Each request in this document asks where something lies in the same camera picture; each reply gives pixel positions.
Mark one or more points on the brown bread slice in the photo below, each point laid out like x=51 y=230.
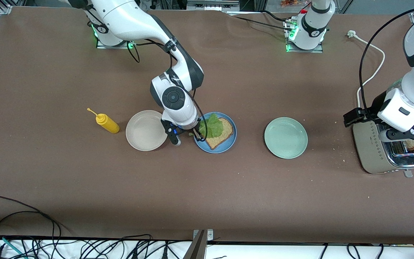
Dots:
x=413 y=144
x=225 y=135

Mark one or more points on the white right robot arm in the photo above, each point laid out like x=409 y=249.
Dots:
x=128 y=18

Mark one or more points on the cream white plate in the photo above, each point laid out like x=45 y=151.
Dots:
x=144 y=131

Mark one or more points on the green plate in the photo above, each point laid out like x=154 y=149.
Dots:
x=286 y=138

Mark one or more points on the orange snack packet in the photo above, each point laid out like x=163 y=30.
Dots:
x=291 y=3

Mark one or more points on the aluminium profile bracket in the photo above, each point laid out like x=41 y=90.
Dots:
x=198 y=248

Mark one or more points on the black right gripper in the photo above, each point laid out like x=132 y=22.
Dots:
x=195 y=131

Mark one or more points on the beige chrome toaster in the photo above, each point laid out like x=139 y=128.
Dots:
x=368 y=154

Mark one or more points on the yellow squeeze bottle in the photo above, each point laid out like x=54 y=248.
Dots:
x=108 y=124

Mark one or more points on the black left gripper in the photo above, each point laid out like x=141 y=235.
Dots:
x=373 y=108

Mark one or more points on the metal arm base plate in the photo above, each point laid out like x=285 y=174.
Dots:
x=318 y=50
x=133 y=45

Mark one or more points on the grey metal box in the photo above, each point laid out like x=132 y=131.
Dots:
x=212 y=5

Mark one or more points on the green lettuce leaf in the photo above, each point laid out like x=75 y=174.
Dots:
x=212 y=126

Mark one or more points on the blue plate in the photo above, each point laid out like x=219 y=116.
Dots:
x=225 y=147

